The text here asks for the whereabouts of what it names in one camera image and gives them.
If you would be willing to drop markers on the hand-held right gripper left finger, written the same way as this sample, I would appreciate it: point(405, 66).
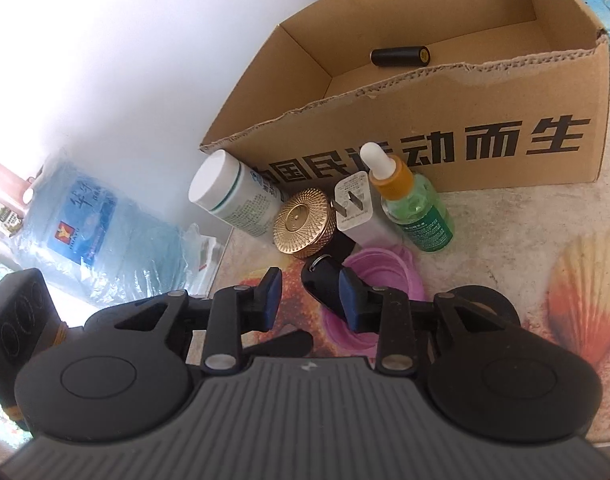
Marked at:
point(272, 296)

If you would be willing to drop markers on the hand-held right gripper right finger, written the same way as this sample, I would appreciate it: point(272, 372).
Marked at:
point(350, 301)

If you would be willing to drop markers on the black car key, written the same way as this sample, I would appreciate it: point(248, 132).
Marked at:
point(317, 280)

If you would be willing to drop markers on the pink plastic lid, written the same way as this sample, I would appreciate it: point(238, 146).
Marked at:
point(385, 270)

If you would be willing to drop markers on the white charger plug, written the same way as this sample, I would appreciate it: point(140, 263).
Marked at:
point(365, 230)

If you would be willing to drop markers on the green dropper bottle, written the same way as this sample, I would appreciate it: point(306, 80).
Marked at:
point(417, 210)

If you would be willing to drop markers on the brown cardboard box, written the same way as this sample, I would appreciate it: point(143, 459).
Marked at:
point(435, 125)

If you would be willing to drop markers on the black cylinder tube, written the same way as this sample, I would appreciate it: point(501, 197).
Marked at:
point(400, 56)

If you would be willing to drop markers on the gold round tin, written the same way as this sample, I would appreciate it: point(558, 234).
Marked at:
point(300, 222)

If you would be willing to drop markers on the clear plastic bag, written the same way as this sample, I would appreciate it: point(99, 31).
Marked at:
point(202, 255)

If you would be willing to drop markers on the white round disc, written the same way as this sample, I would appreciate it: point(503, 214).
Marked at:
point(235, 195)

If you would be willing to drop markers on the blue water jug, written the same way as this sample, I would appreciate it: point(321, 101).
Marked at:
point(100, 230)

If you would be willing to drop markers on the pink plastic object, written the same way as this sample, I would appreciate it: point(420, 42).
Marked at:
point(5, 182)

